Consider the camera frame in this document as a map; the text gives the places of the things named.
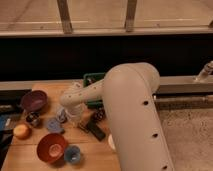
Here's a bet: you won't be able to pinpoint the small blue cup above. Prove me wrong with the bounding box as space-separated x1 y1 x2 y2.
64 145 81 164

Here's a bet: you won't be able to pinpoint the wooden table board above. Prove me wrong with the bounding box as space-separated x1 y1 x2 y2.
1 81 120 171

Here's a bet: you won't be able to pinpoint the purple bowl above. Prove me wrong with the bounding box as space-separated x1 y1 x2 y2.
20 90 47 112

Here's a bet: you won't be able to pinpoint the black remote control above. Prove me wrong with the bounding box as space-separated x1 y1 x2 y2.
86 121 106 141

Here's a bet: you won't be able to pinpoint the orange apple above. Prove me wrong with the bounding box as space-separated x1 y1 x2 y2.
13 124 31 139

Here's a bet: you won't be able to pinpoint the dark purple grapes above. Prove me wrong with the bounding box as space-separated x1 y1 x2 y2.
92 109 106 122

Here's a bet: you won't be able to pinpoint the grey blue cloth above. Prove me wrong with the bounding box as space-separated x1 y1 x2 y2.
56 108 67 123

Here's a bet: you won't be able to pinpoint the green plastic bin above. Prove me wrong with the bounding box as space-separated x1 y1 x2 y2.
83 72 105 109

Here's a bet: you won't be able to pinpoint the small dark metal cup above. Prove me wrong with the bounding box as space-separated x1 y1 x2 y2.
26 113 41 127

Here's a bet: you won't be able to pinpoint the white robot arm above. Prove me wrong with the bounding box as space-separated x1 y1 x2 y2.
60 62 175 171

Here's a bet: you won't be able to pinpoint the red orange bowl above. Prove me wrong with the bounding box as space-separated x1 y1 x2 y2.
37 133 68 164

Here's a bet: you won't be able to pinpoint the white cup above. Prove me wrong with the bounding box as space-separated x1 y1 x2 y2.
108 134 116 151

